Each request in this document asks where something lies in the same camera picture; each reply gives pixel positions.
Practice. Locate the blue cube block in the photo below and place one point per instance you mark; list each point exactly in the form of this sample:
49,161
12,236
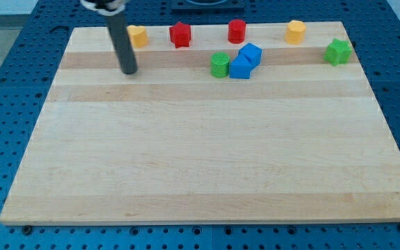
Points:
252,53

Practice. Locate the green cylinder block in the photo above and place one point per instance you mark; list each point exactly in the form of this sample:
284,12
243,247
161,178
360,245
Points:
219,64

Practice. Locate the blue pentagon block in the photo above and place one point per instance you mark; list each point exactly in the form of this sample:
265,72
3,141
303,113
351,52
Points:
240,67

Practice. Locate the red star block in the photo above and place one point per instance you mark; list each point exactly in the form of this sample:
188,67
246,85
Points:
180,34

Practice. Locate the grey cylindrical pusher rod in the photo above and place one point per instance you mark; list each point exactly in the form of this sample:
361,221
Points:
116,25

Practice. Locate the wooden board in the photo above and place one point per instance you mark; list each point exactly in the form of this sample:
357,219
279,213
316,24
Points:
300,142

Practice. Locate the red cylinder block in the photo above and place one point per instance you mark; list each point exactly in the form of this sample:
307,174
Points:
236,31

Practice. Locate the yellow heart block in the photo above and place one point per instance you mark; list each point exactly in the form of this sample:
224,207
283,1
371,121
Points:
138,36

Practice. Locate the yellow hexagon block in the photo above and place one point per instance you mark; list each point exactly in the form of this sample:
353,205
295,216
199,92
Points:
295,32

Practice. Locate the green star block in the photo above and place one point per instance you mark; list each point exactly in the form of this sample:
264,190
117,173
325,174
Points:
338,52

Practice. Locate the white rod mount collar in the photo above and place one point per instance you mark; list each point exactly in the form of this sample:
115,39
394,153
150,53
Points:
105,7

